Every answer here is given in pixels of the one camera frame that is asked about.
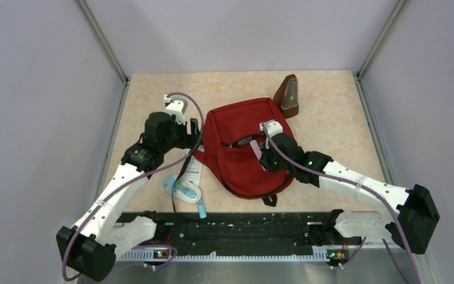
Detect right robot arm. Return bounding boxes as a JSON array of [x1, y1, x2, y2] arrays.
[[260, 133, 440, 254]]

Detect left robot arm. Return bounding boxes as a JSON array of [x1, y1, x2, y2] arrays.
[[56, 112, 205, 282]]

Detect blue packaged scissors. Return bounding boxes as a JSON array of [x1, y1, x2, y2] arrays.
[[163, 174, 202, 205]]

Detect brown wooden metronome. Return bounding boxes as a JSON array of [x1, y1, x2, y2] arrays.
[[273, 74, 299, 119]]

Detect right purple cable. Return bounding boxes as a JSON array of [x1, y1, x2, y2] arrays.
[[261, 122, 424, 284]]

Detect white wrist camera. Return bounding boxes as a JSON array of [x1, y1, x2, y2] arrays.
[[163, 95, 188, 125], [260, 120, 284, 149]]

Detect light blue marker pen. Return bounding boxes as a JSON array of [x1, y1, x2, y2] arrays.
[[198, 200, 207, 219]]

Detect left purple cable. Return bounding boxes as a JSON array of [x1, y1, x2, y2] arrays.
[[61, 92, 205, 283]]

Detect blue round tape tin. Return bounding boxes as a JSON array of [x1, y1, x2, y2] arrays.
[[236, 135, 253, 146]]

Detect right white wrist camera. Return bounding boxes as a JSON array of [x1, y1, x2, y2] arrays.
[[260, 120, 284, 149]]

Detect white paper tag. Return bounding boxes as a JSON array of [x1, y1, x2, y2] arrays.
[[182, 154, 203, 186]]

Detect purple cable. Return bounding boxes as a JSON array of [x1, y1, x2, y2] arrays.
[[261, 122, 424, 284], [61, 92, 205, 283]]

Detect pink highlighter pen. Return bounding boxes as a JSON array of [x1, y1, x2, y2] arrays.
[[249, 140, 262, 160]]

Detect red backpack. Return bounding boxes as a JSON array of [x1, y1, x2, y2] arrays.
[[193, 98, 293, 207]]

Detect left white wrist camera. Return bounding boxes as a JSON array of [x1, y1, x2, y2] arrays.
[[163, 95, 188, 125]]

